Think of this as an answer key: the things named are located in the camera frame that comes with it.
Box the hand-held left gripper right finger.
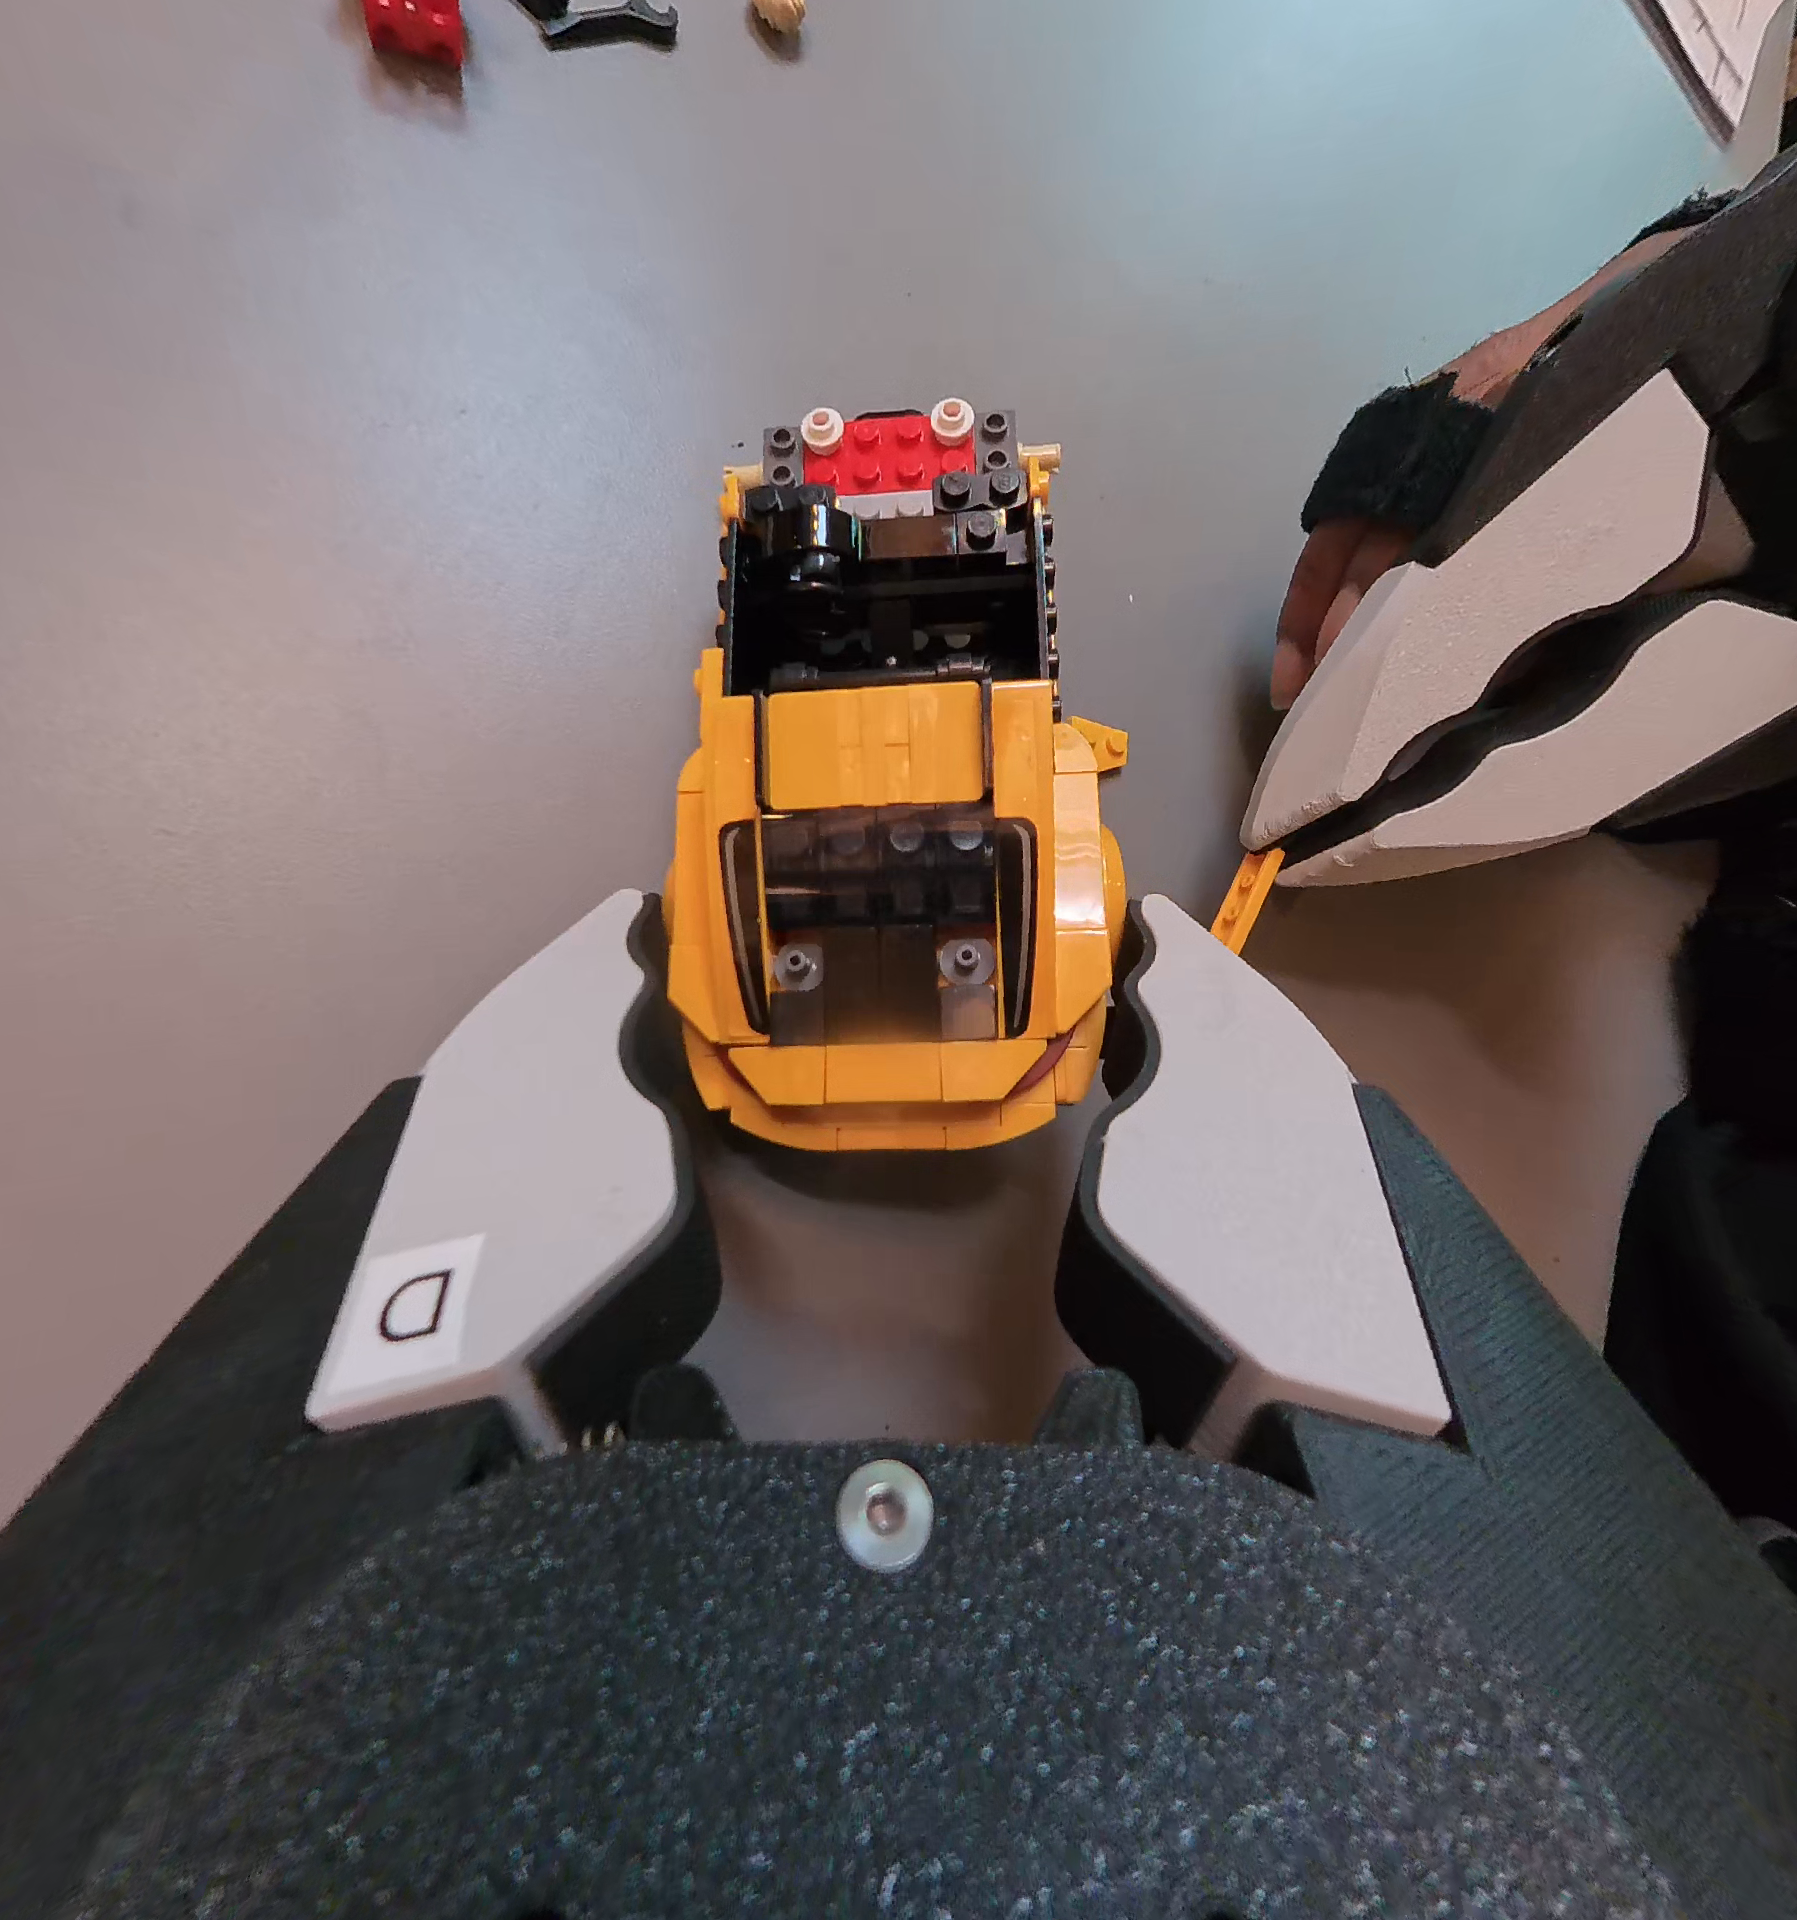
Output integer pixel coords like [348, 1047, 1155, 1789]
[1056, 895, 1455, 1450]

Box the long yellow lego plate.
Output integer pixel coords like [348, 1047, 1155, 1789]
[1208, 843, 1283, 956]

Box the red lego minifigure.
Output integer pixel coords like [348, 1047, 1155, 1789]
[360, 0, 467, 68]

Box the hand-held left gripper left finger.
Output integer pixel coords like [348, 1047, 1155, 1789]
[302, 889, 725, 1450]

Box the person's right hand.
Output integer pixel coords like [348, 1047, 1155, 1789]
[1270, 298, 1591, 711]

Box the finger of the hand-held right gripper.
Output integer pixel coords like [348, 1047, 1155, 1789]
[1281, 592, 1797, 890]
[1240, 365, 1720, 852]

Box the yellow lego car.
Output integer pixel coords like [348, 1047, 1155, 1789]
[665, 394, 1134, 1153]

